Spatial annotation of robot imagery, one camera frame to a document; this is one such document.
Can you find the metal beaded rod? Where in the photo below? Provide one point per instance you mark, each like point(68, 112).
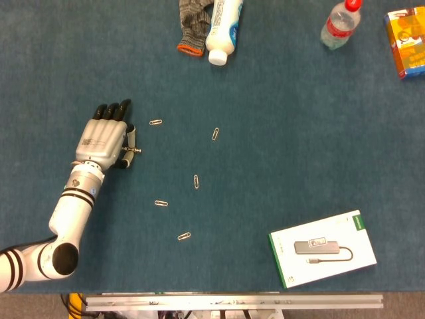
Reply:
point(133, 150)

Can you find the yellow black striped part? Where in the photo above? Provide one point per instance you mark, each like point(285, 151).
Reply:
point(75, 304)

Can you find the paperclip bottom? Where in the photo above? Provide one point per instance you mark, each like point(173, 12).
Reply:
point(184, 236)

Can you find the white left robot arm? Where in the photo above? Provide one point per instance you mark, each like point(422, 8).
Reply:
point(69, 212)

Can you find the teal felt table cover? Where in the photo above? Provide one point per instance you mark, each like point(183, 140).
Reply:
point(265, 133)

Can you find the orange yellow carton box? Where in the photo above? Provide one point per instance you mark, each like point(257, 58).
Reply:
point(408, 46)

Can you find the clear red-capped water bottle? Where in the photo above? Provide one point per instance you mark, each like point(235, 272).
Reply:
point(340, 26)

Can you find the paperclip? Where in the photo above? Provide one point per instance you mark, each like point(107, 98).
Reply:
point(215, 134)
point(161, 203)
point(155, 122)
point(196, 181)
point(184, 236)

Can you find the aluminium profile rail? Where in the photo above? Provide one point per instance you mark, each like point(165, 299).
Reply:
point(232, 301)

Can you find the white plastic bottle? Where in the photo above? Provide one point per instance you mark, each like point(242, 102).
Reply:
point(222, 30)

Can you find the grey knit work glove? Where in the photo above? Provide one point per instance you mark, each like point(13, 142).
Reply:
point(194, 30)

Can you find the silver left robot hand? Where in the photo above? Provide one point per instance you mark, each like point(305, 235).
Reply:
point(99, 143)

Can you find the white USB hub box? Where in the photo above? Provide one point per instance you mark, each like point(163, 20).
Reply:
point(322, 249)

